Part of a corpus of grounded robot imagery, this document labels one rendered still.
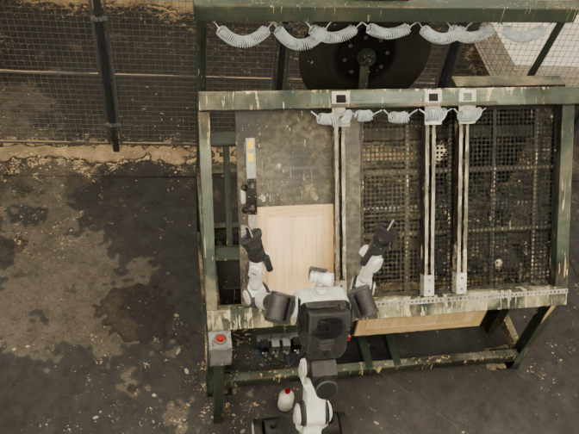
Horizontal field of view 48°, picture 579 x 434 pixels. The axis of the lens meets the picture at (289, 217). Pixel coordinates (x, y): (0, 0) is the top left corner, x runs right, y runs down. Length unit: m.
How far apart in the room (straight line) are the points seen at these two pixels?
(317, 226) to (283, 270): 0.31
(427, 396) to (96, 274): 2.54
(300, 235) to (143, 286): 1.65
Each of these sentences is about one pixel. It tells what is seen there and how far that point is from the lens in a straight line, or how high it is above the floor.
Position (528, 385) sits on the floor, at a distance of 4.96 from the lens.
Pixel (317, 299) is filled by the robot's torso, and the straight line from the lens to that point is 3.20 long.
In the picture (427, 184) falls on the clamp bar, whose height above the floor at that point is 1.44.
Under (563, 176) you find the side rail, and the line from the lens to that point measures 4.21.
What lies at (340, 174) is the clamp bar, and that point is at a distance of 3.65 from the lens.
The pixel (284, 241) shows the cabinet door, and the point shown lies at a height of 1.17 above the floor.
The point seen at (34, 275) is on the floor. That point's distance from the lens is 5.15.
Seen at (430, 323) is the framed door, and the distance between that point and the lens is 4.57.
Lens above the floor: 3.92
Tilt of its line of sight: 46 degrees down
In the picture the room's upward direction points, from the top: 8 degrees clockwise
